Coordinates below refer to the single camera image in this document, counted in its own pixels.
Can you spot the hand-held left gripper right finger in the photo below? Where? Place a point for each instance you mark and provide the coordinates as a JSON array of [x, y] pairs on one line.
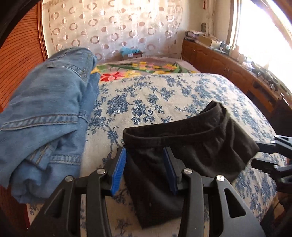
[[170, 171]]

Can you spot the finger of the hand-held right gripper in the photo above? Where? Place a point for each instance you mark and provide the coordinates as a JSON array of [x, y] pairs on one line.
[[271, 147], [264, 164]]

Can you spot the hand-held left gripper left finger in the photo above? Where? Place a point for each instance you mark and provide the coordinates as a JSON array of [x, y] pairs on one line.
[[118, 171]]

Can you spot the black pants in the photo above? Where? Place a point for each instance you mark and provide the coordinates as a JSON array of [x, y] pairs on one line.
[[200, 145]]

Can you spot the dark wooden chair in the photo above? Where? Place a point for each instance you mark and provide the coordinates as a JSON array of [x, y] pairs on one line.
[[284, 114]]

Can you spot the blue floral bedsheet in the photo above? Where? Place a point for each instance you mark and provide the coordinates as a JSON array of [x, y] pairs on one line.
[[159, 100]]

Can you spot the pile of small desk items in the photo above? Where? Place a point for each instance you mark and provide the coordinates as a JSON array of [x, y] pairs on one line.
[[260, 71]]

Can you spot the blue denim jeans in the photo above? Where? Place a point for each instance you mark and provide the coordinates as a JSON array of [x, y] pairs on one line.
[[43, 114]]

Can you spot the long wooden cabinet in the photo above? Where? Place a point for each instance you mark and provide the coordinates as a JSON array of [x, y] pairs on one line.
[[219, 61]]

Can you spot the white jug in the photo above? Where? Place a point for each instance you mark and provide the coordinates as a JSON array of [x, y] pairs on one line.
[[235, 51]]

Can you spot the colourful floral blanket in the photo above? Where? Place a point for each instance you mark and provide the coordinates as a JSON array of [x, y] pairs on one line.
[[146, 68]]

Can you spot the bright window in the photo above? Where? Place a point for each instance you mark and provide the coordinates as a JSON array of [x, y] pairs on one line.
[[264, 32]]

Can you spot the box with teal cloth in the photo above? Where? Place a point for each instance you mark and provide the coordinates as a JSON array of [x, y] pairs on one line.
[[131, 52]]

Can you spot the cardboard box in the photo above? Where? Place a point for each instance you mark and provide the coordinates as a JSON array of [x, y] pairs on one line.
[[205, 40]]

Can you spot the beige side curtain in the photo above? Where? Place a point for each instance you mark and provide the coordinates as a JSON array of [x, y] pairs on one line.
[[209, 18]]

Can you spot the circle patterned sheer curtain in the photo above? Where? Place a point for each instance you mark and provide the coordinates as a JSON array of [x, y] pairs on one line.
[[114, 25]]

